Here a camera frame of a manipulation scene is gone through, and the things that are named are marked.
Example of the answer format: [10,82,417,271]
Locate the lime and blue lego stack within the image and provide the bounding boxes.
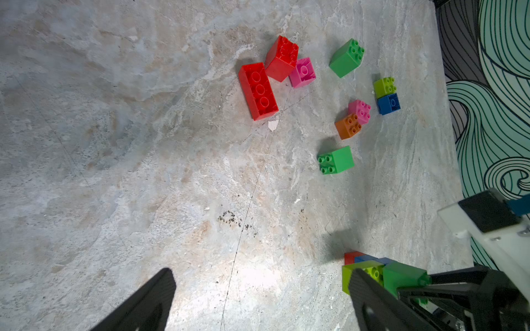
[373,77,401,115]

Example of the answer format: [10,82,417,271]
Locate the small magenta lego brick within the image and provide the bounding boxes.
[348,99,371,125]

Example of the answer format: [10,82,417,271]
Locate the lime green long lego brick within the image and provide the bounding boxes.
[341,259,386,295]

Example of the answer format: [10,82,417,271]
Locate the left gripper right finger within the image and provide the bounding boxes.
[349,269,435,330]

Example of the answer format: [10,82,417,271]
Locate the orange lego brick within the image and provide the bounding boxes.
[335,114,362,140]

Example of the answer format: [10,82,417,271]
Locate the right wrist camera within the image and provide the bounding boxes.
[438,188,529,299]

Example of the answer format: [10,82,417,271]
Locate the red lego brick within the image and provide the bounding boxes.
[238,63,279,121]
[264,36,300,82]

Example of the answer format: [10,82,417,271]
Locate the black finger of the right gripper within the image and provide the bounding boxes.
[397,266,513,330]

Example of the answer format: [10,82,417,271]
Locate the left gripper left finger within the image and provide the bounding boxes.
[93,268,177,330]

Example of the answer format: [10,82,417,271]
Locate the blue lego brick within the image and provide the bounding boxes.
[344,251,394,266]

